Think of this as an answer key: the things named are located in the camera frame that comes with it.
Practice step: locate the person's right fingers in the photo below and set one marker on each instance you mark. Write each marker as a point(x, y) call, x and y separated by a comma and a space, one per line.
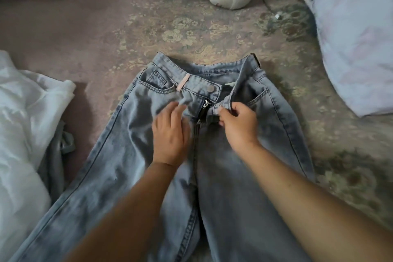
point(228, 114)

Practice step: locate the pale blue pillow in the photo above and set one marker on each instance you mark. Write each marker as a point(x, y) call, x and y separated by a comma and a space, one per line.
point(356, 40)

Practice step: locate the light blue denim jeans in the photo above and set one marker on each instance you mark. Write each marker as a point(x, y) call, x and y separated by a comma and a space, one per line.
point(129, 136)

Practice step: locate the person's left forearm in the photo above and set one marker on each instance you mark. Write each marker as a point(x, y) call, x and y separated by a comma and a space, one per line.
point(129, 209)

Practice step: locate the pink floral bed sheet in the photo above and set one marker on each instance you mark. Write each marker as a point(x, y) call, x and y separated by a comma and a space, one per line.
point(92, 40)

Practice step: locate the grey garment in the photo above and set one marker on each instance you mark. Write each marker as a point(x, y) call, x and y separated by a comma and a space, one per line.
point(56, 160)

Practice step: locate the person's right hand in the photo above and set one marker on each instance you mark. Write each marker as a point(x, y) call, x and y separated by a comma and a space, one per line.
point(241, 131)

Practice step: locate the person's left fingers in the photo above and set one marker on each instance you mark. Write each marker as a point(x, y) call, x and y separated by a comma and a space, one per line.
point(173, 113)

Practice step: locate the white garment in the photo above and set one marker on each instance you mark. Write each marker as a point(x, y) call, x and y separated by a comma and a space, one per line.
point(21, 117)

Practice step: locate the person's right forearm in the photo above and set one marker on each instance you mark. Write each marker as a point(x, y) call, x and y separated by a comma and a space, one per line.
point(301, 197)

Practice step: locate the person's left hand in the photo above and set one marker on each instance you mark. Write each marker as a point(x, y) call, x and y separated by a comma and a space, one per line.
point(169, 139)

